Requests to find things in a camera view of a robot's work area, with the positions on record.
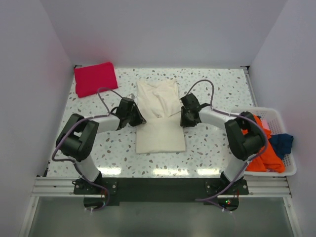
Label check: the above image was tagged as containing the cream white t shirt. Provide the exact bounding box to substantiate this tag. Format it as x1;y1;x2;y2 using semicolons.
136;79;186;154

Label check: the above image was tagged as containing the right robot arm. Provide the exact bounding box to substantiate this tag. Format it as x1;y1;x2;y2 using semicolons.
180;93;268;194

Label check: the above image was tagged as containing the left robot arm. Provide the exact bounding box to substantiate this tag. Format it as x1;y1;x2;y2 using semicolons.
52;97;147;194

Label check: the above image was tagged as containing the folded red t shirt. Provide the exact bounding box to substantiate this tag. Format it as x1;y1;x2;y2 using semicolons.
74;62;118;98

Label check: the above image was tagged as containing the pink garment in basket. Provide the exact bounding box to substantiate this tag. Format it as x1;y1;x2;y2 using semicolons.
261;119;270;130

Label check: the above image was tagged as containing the white plastic laundry basket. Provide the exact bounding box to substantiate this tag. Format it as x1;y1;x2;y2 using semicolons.
231;107;297;177

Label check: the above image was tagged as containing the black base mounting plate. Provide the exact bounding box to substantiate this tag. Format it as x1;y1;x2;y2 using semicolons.
74;177;249;207

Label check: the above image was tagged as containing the orange t shirt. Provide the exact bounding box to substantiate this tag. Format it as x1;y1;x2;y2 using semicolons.
240;113;286;173

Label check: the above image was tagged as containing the navy blue t shirt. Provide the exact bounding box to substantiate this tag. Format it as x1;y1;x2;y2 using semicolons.
269;133;294;160

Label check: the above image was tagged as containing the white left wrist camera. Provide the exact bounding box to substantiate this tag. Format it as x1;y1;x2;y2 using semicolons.
127;93;135;100

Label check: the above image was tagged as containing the aluminium table frame rail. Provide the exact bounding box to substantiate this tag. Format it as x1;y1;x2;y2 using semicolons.
31;67;291;198

